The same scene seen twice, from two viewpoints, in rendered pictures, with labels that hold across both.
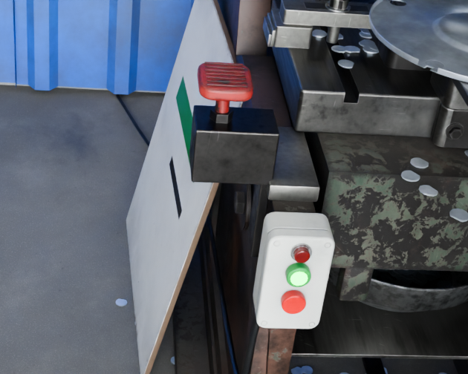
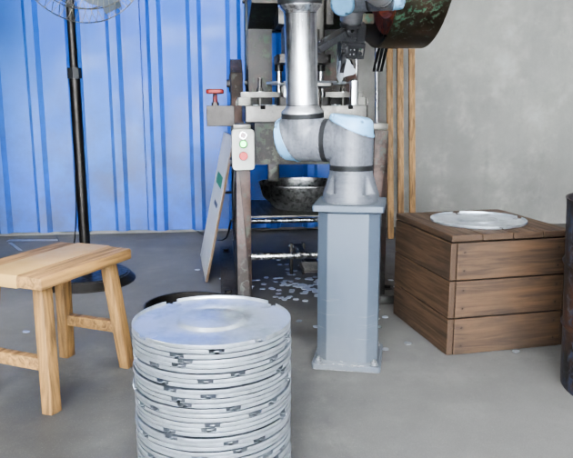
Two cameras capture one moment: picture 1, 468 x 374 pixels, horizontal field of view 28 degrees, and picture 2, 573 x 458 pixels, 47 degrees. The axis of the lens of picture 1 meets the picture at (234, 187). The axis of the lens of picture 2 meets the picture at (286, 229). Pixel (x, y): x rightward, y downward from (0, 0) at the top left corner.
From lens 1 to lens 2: 148 cm
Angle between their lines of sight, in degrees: 23
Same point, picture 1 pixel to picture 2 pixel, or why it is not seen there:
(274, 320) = (238, 166)
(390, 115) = (277, 113)
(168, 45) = not seen: hidden behind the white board
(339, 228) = (262, 146)
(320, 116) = (253, 114)
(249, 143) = (225, 109)
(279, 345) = (245, 190)
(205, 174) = (211, 123)
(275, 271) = (236, 144)
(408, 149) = not seen: hidden behind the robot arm
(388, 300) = (294, 197)
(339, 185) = (258, 128)
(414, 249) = not seen: hidden behind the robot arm
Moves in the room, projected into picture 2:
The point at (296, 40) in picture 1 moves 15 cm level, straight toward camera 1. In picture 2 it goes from (246, 102) to (239, 102)
